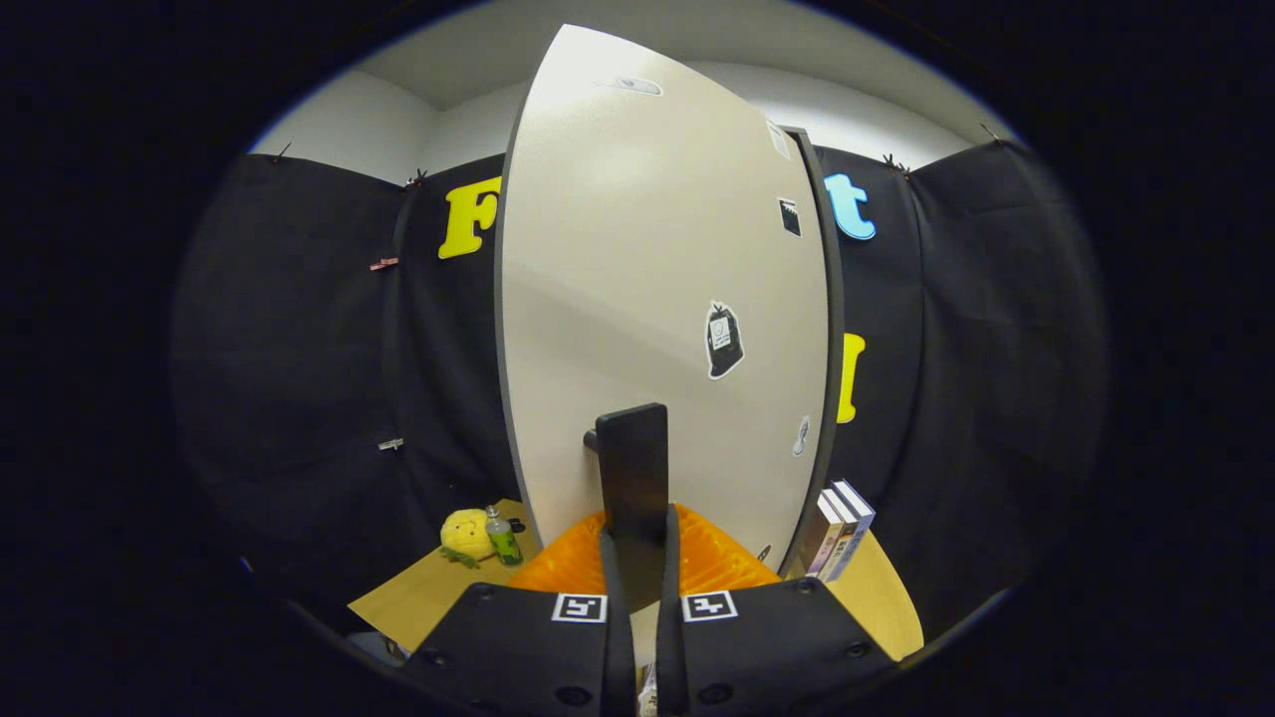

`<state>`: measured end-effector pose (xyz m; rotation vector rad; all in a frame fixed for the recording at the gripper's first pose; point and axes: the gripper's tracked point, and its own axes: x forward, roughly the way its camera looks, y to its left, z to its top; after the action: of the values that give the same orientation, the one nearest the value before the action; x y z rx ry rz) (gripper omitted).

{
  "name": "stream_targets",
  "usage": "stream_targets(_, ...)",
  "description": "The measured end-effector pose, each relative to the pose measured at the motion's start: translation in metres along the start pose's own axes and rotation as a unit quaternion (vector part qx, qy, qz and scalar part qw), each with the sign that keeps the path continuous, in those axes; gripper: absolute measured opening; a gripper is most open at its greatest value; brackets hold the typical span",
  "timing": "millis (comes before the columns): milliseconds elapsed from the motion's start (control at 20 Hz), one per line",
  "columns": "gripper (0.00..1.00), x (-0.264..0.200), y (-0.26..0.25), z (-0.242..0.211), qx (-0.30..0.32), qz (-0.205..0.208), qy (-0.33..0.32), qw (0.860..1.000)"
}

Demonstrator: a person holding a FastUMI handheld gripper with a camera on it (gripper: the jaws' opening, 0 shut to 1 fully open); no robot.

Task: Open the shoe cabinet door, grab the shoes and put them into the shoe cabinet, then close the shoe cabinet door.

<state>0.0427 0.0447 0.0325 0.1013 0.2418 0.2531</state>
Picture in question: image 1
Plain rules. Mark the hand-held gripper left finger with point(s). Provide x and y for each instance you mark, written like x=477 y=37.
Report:
x=518 y=647

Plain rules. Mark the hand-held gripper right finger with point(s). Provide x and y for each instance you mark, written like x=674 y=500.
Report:
x=777 y=647

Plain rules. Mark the grey shoe cabinet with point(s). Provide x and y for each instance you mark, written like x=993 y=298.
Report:
x=834 y=299

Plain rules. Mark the green drink bottle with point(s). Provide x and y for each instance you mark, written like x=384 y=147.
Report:
x=503 y=540

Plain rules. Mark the yellow plush toy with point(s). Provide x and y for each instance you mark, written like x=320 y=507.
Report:
x=465 y=535

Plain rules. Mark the blue spine book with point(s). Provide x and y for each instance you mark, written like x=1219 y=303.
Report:
x=855 y=528

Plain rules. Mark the black backdrop cloth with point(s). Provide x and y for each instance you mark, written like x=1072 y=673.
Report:
x=299 y=349

